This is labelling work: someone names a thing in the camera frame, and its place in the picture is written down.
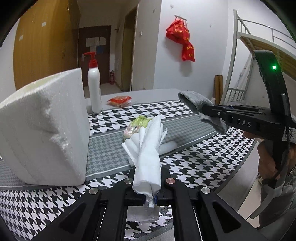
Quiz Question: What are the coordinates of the gray sock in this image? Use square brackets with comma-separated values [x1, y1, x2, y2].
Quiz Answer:
[178, 90, 230, 135]

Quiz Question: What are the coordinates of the white cloth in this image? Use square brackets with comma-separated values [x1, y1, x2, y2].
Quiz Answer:
[122, 115, 167, 223]

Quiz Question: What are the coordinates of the houndstooth table cloth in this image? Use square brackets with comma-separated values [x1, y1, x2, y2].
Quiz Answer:
[1, 100, 254, 240]

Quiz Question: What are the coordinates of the green pink wrapped packet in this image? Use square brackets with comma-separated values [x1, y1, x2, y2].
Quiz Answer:
[123, 115, 152, 141]

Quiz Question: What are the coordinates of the metal bunk bed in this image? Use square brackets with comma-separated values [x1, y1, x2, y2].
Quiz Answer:
[220, 10, 295, 106]

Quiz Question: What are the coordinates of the red hanging bag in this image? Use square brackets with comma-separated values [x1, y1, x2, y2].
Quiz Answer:
[166, 16, 195, 62]

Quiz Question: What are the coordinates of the red snack packet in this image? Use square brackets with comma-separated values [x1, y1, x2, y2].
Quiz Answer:
[107, 96, 132, 108]

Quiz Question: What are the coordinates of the red fire extinguisher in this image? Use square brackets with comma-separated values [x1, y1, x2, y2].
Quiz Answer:
[109, 70, 115, 84]

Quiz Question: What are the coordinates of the wooden side door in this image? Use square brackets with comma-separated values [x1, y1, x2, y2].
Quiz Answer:
[121, 6, 137, 92]

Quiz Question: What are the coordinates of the white red pump bottle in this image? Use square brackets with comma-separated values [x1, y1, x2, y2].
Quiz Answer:
[84, 52, 103, 113]

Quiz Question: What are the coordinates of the white styrofoam box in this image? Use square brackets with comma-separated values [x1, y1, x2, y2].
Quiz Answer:
[1, 68, 90, 186]

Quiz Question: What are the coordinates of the dark brown door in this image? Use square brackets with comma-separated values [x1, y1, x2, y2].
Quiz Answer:
[77, 25, 112, 85]

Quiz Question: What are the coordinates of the wooden wardrobe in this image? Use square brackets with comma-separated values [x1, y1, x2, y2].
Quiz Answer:
[13, 0, 80, 89]

